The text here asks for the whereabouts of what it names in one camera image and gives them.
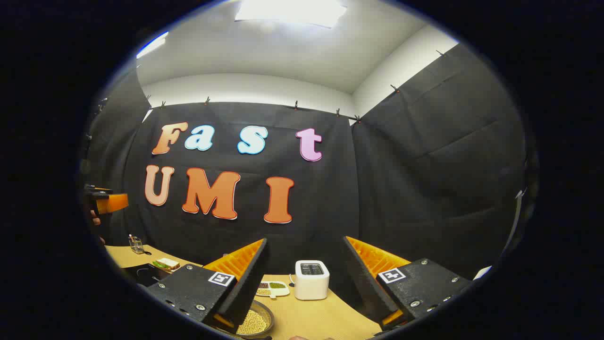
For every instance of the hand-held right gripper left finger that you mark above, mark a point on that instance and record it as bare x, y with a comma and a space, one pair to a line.
250, 278

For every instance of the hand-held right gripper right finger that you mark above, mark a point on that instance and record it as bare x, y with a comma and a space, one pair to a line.
363, 278

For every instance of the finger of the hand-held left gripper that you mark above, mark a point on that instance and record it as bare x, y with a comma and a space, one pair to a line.
113, 202

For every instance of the pile of soybeans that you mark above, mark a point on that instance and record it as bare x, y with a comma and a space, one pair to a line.
252, 323

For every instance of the black induction cooktop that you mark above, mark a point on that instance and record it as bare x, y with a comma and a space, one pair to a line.
141, 274

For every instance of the white divided dish of beans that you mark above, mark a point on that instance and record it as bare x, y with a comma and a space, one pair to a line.
276, 289

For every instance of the white toaster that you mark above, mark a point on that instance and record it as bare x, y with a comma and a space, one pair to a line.
311, 283

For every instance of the sandwich with lettuce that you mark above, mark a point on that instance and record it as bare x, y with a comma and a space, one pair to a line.
167, 264

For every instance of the ceiling light panel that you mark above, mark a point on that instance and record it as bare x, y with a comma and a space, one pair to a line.
152, 45
292, 10

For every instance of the row of cloth clips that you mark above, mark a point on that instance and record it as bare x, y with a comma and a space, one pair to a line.
296, 105

